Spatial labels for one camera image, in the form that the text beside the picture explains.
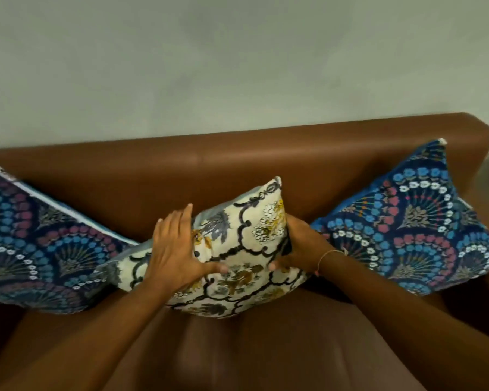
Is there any person's right forearm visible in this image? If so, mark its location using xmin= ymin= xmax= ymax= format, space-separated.
xmin=317 ymin=250 xmax=489 ymax=391

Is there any person's left hand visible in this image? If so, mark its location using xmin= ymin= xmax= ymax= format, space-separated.
xmin=143 ymin=204 xmax=230 ymax=295

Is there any cream floral patterned cushion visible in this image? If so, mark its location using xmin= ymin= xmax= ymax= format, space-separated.
xmin=104 ymin=177 xmax=310 ymax=319

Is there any person's left forearm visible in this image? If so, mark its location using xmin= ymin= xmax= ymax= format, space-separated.
xmin=0 ymin=277 xmax=176 ymax=391

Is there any thin bracelet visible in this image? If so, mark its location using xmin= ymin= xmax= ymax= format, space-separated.
xmin=316 ymin=248 xmax=348 ymax=276

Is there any blue fan patterned cushion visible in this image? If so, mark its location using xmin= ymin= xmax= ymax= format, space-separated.
xmin=0 ymin=165 xmax=139 ymax=315
xmin=310 ymin=138 xmax=489 ymax=297

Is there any brown leather sofa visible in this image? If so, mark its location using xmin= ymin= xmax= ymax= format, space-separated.
xmin=0 ymin=112 xmax=489 ymax=391

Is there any person's right hand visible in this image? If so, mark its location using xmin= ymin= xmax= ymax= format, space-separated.
xmin=268 ymin=213 xmax=333 ymax=277

